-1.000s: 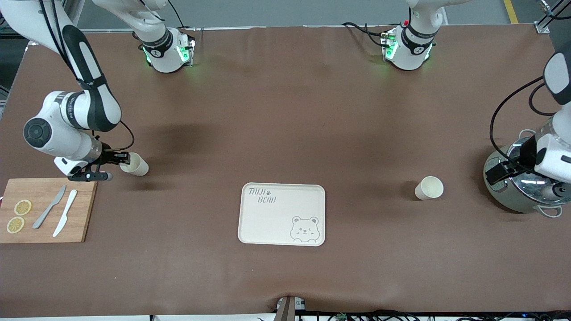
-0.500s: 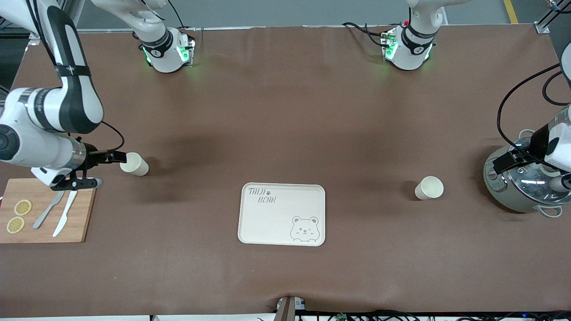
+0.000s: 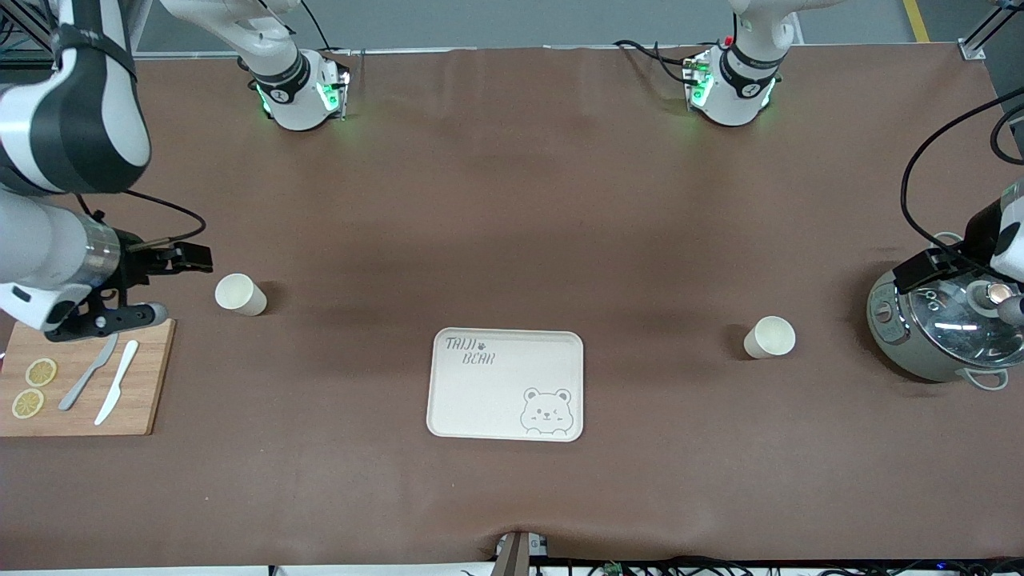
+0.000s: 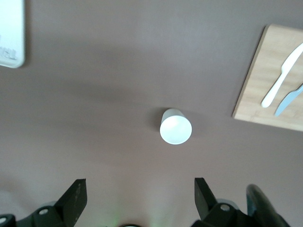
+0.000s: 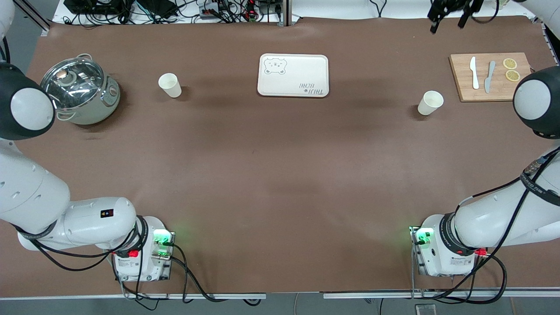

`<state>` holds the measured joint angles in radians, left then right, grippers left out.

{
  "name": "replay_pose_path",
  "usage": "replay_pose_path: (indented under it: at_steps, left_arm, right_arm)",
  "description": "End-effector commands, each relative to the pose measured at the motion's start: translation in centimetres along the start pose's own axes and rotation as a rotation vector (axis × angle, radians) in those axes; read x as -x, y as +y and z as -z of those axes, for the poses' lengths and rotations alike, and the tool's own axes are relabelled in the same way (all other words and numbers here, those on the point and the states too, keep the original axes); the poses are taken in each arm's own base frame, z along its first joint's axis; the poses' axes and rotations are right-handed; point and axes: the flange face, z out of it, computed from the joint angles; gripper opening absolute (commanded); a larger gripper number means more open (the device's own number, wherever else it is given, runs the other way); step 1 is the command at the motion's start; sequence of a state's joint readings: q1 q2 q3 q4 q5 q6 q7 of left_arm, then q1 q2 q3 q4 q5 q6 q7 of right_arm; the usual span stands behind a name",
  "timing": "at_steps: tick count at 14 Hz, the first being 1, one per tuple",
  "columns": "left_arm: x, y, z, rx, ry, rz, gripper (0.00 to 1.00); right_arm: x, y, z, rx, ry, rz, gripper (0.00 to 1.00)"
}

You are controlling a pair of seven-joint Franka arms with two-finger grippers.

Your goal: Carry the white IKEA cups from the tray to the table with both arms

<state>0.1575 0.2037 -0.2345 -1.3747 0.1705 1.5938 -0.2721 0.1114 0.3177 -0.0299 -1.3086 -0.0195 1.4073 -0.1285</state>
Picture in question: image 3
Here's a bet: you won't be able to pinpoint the white plastic cup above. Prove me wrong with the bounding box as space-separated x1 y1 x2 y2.
214 273 269 318
742 315 798 360

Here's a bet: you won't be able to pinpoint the glass pot lid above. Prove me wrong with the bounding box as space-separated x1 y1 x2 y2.
906 260 1024 358

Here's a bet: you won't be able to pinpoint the grey-green electric cooking pot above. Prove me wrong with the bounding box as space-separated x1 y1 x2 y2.
866 231 1024 392

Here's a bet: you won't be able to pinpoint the wooden cutting board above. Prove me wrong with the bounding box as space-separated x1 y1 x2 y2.
0 318 178 438

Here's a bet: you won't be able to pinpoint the white plastic knife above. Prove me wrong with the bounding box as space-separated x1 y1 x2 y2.
94 339 141 426

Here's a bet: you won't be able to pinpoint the grey plastic knife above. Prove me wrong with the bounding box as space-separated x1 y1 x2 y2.
58 333 121 413

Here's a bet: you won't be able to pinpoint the aluminium corner profile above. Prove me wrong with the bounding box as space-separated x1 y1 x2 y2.
958 0 1024 63

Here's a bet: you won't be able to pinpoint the cream bear print tray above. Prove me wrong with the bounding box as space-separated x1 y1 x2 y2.
426 326 586 443

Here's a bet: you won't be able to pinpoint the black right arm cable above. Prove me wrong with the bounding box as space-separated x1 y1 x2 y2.
76 189 208 246

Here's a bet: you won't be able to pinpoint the aluminium rack frame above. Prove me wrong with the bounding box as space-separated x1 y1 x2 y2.
0 0 58 54

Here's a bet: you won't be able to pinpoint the black base cables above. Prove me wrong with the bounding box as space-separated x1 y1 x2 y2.
613 37 725 87

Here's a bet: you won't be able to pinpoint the aluminium camera mount profile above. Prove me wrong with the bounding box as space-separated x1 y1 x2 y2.
494 530 550 576

